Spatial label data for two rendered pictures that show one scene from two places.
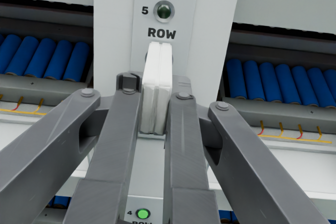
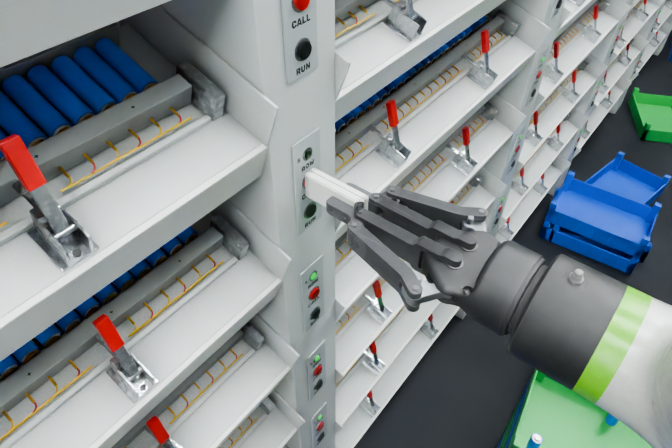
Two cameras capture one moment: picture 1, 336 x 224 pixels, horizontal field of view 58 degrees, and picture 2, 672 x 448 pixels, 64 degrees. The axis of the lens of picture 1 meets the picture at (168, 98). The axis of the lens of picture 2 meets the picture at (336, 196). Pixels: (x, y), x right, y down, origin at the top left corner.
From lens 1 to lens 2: 43 cm
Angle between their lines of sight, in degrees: 42
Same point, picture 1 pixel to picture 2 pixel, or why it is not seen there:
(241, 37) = not seen: hidden behind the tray
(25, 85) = (177, 266)
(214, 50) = (330, 153)
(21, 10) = not seen: hidden behind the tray
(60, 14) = not seen: hidden behind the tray
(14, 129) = (198, 302)
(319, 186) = (382, 178)
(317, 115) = (353, 133)
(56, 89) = (201, 249)
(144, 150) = (307, 236)
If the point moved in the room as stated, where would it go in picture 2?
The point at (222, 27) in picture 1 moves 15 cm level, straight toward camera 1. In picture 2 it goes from (331, 139) to (440, 216)
